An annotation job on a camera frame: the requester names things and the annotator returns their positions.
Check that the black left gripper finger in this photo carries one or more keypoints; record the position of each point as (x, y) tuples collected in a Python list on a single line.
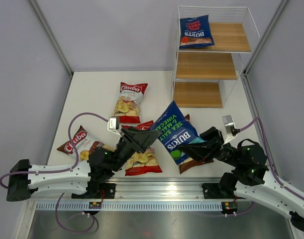
[(129, 132), (140, 143)]

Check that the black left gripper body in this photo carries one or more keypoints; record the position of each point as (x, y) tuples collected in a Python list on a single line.
[(123, 153)]

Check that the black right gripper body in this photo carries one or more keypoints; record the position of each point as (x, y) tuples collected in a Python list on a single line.
[(226, 153)]

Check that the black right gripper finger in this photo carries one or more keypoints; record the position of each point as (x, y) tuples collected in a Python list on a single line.
[(211, 137), (198, 152)]

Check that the blue Burts sea salt bag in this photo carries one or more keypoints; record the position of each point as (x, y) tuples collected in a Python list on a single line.
[(175, 131)]

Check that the blue Burts spicy chilli bag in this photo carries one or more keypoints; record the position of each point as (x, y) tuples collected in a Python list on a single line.
[(195, 32)]

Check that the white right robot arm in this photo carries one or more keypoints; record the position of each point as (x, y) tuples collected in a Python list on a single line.
[(251, 178)]

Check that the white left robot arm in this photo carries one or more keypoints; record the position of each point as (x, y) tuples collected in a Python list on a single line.
[(83, 180)]

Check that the red Chuba bag in middle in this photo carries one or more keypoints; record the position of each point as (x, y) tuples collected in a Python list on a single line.
[(142, 163)]

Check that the red chuba bag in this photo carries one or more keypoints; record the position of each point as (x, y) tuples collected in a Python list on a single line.
[(142, 163), (128, 104)]

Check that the brown Chuba bag on right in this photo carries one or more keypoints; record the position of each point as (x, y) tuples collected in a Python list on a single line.
[(190, 163)]

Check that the brown chuba bag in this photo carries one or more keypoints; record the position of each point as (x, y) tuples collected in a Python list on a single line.
[(190, 163), (85, 144)]

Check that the brown Chuba bag on left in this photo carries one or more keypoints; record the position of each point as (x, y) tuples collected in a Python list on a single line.
[(85, 144)]

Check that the red Chuba bag at back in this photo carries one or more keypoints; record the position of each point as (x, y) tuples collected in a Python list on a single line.
[(128, 104)]

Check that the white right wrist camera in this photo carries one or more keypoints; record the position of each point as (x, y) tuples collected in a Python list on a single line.
[(228, 131)]

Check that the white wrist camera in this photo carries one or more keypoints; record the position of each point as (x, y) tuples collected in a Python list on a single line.
[(228, 131), (113, 124)]

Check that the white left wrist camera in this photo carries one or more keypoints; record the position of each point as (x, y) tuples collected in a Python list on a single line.
[(113, 124)]

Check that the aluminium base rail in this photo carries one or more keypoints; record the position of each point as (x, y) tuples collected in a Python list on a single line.
[(139, 194)]

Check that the white wire wooden shelf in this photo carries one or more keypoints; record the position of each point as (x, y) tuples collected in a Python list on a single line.
[(204, 77)]

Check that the right aluminium frame post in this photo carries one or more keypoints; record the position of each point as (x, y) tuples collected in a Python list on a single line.
[(262, 40)]

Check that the aluminium frame post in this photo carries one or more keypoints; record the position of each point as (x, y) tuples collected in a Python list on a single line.
[(49, 33), (262, 40)]

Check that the left aluminium frame post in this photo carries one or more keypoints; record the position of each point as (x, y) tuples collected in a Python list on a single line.
[(49, 33)]

